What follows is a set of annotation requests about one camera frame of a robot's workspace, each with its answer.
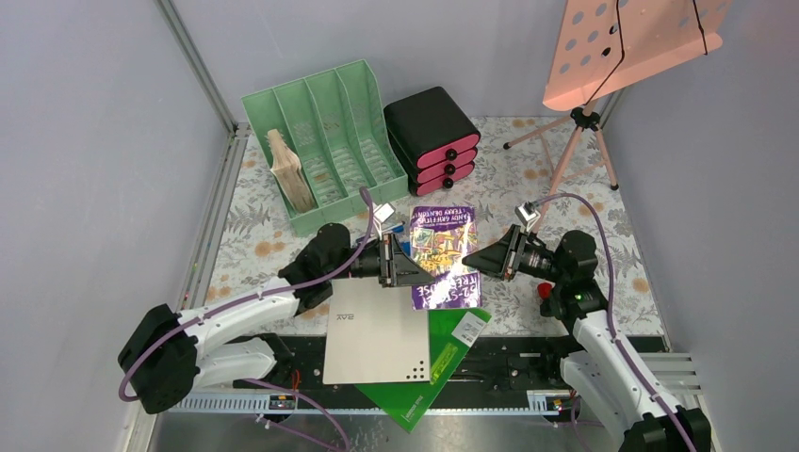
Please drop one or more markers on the purple 52-storey treehouse book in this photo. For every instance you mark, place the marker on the purple 52-storey treehouse book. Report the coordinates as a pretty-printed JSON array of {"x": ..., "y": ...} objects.
[{"x": 440, "y": 236}]

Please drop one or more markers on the green transparent plastic folder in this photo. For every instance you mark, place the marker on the green transparent plastic folder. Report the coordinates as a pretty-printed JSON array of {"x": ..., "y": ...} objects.
[{"x": 452, "y": 333}]

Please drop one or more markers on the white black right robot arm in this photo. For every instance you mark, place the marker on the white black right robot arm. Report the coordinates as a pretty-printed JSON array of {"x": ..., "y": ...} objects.
[{"x": 599, "y": 363}]

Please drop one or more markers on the white AVE notebook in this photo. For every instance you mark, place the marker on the white AVE notebook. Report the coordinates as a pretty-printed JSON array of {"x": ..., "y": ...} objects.
[{"x": 374, "y": 334}]

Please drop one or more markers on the green 104-storey treehouse book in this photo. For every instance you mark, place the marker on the green 104-storey treehouse book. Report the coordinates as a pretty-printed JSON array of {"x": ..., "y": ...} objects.
[{"x": 287, "y": 169}]

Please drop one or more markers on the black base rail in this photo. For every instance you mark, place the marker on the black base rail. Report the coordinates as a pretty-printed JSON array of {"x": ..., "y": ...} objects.
[{"x": 495, "y": 375}]

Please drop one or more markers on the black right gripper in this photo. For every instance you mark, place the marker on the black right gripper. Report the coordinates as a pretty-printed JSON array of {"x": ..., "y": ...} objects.
[{"x": 503, "y": 258}]

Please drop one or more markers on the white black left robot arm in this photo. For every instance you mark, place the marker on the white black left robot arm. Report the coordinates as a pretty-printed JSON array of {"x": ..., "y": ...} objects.
[{"x": 171, "y": 353}]

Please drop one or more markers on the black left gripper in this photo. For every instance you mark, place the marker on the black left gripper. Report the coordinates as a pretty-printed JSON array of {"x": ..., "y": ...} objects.
[{"x": 396, "y": 267}]

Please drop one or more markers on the pink music stand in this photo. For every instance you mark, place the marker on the pink music stand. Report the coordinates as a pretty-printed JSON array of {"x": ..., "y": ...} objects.
[{"x": 606, "y": 46}]

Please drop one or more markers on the black pink drawer unit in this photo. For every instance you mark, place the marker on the black pink drawer unit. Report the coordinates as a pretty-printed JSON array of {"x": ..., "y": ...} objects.
[{"x": 433, "y": 139}]

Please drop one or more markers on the mint green file organizer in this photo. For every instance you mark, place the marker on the mint green file organizer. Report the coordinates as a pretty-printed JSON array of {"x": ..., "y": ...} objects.
[{"x": 333, "y": 121}]

